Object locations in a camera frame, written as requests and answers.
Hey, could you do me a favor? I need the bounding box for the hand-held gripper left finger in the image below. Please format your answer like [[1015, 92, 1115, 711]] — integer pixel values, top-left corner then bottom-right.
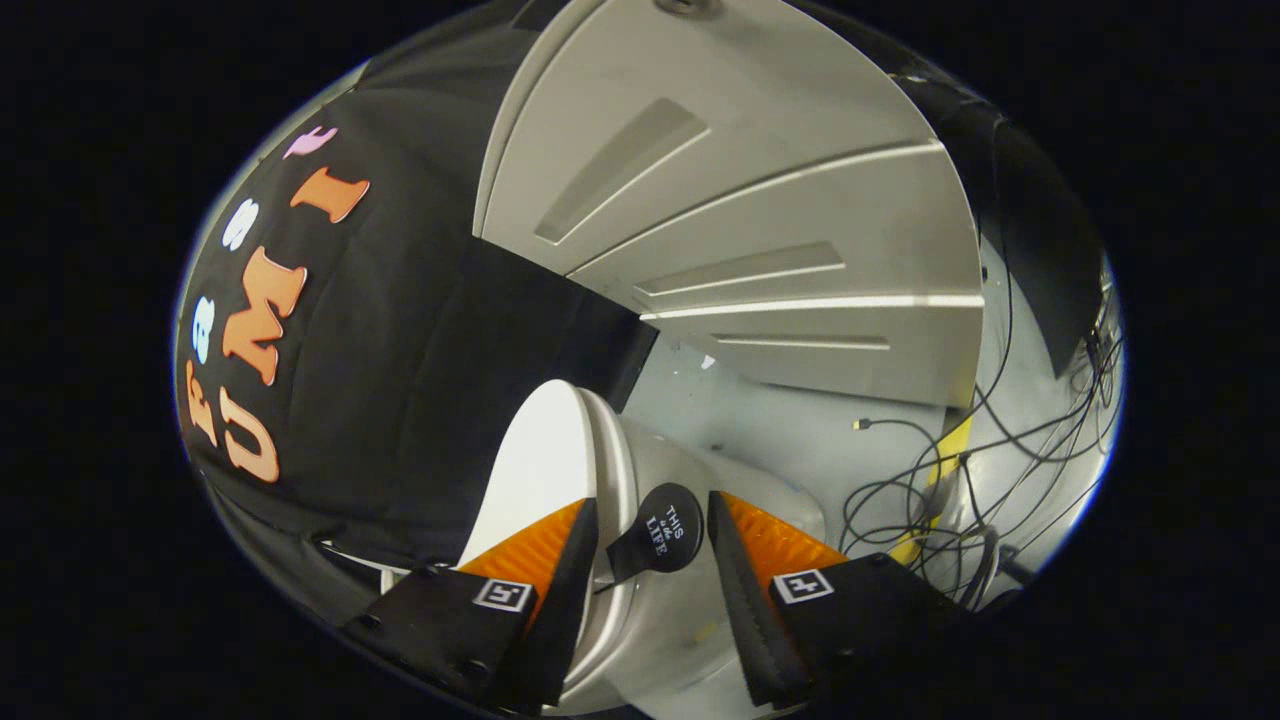
[[345, 497, 600, 715]]

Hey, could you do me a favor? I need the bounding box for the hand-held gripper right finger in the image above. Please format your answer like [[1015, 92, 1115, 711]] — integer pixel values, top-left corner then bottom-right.
[[707, 490, 970, 710]]

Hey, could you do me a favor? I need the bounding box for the black round lid lifter handle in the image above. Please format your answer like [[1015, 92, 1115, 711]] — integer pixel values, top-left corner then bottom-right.
[[605, 482, 707, 585]]

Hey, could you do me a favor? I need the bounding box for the white toilet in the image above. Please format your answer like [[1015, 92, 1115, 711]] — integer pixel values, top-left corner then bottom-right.
[[598, 418, 829, 714]]

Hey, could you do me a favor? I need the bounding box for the yellow floor tape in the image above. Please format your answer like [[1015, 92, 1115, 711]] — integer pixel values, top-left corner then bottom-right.
[[887, 414, 977, 567]]

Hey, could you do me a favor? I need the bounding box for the black backdrop cloth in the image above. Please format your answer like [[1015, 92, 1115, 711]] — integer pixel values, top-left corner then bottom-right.
[[175, 0, 1109, 641]]

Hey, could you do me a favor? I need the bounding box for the white drawer cabinet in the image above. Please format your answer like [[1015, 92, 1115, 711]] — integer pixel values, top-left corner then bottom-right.
[[473, 0, 987, 409]]

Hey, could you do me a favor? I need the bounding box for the tangle of black cables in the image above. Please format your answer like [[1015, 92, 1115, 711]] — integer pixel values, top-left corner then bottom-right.
[[840, 130, 1127, 613]]

